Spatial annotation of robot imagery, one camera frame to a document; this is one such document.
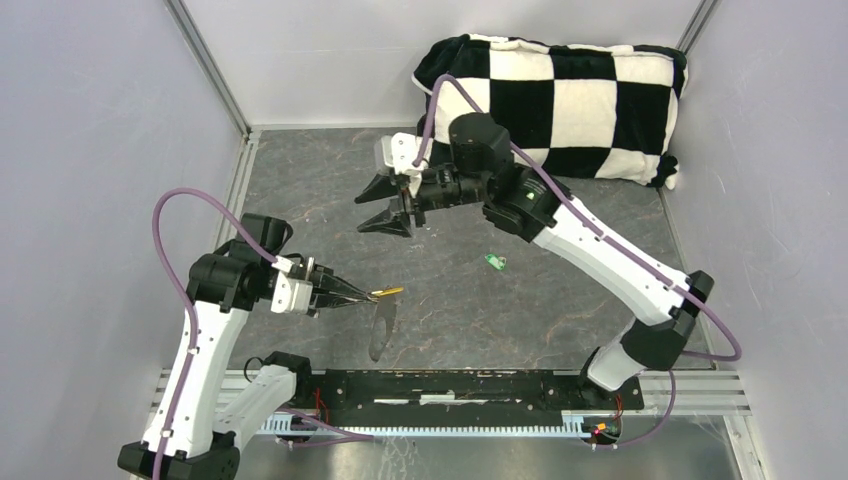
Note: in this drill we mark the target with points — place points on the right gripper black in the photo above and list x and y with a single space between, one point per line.
393 220

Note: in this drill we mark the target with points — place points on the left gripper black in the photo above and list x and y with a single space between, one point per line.
321 279

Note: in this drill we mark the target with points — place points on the yellow key tag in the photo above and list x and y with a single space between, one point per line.
387 292

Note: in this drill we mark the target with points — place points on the green key tag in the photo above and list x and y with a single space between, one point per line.
497 262

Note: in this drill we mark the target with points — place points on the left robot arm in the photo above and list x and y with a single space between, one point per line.
188 438

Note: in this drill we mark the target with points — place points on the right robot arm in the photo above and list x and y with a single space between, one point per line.
480 168

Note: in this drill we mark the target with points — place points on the left base circuit board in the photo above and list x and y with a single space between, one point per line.
304 424

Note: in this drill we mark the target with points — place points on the base circuit board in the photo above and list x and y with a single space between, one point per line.
604 432
304 424

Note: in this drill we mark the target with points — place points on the black white checkered pillow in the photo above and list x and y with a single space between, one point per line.
579 111

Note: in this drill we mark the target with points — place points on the right base circuit board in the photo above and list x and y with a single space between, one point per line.
604 432

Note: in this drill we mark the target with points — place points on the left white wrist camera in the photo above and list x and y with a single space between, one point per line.
292 291

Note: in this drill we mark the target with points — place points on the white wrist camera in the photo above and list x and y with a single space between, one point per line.
292 291
403 154

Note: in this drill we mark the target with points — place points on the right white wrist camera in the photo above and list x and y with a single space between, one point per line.
403 154

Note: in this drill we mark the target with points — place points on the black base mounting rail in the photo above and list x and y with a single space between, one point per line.
458 398

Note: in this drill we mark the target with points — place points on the white toothed cable strip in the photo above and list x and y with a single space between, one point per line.
283 424

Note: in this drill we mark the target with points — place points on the aluminium frame rail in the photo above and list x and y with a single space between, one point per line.
698 392

